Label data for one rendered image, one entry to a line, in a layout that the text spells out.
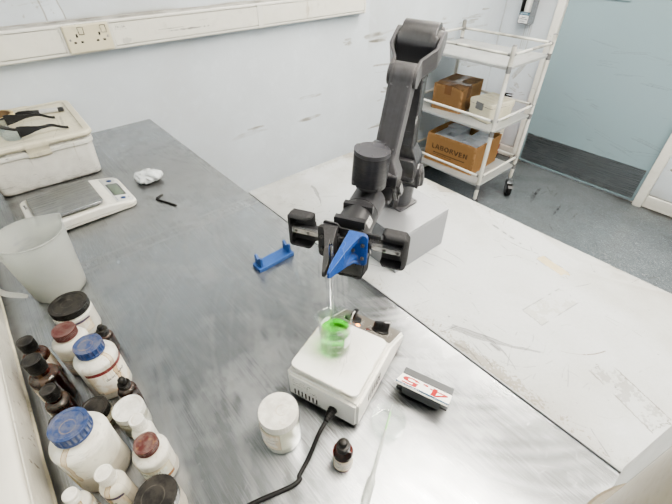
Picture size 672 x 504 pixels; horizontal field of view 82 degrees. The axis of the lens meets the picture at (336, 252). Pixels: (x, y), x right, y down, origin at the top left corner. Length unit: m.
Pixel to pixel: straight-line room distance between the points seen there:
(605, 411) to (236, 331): 0.67
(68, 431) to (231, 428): 0.22
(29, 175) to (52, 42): 0.49
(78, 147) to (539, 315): 1.36
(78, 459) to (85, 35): 1.42
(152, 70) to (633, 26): 2.80
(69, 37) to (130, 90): 0.27
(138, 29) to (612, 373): 1.77
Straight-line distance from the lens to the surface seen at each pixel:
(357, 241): 0.55
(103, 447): 0.66
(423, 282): 0.91
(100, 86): 1.85
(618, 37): 3.36
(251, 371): 0.75
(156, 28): 1.83
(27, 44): 1.74
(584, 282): 1.05
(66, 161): 1.49
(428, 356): 0.77
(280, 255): 0.95
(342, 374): 0.63
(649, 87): 3.34
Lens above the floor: 1.51
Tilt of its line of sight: 40 degrees down
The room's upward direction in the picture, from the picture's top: straight up
